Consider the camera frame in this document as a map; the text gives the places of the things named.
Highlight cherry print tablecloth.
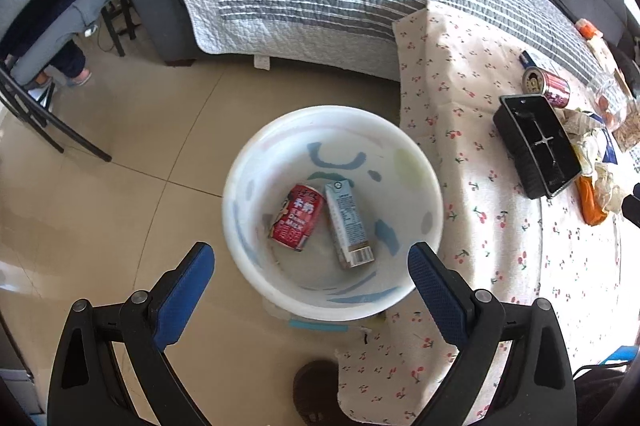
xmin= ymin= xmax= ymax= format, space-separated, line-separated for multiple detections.
xmin=337 ymin=0 xmax=639 ymax=425

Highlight orange snack bag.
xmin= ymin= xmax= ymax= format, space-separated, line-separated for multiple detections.
xmin=575 ymin=19 xmax=603 ymax=40

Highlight small blue white box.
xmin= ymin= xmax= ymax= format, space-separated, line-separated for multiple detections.
xmin=518 ymin=51 xmax=537 ymax=70

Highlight pale green paper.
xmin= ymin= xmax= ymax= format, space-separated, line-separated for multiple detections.
xmin=593 ymin=163 xmax=625 ymax=214

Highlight white plastic trash bin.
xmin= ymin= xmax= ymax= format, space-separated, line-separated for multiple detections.
xmin=222 ymin=105 xmax=444 ymax=322

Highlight black plastic food tray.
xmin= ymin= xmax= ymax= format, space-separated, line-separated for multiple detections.
xmin=492 ymin=94 xmax=582 ymax=200

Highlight light blue milk carton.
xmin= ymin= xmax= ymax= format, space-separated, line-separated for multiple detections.
xmin=324 ymin=180 xmax=374 ymax=269

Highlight clear glass teapot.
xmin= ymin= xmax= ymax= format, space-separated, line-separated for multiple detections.
xmin=587 ymin=73 xmax=629 ymax=130

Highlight white tissue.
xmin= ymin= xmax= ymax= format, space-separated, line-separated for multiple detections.
xmin=570 ymin=128 xmax=608 ymax=170

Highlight red milk drink can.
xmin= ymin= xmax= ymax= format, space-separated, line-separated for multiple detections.
xmin=522 ymin=66 xmax=570 ymax=108

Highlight orange peel pieces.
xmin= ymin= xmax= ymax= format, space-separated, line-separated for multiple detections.
xmin=575 ymin=176 xmax=608 ymax=227

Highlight jar of sunflower seeds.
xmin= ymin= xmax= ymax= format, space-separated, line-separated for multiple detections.
xmin=613 ymin=100 xmax=640 ymax=152

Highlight crushed red soda can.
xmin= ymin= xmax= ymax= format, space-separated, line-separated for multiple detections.
xmin=269 ymin=184 xmax=326 ymax=252

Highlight grey chair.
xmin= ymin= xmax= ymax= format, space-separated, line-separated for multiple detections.
xmin=1 ymin=0 xmax=111 ymax=162

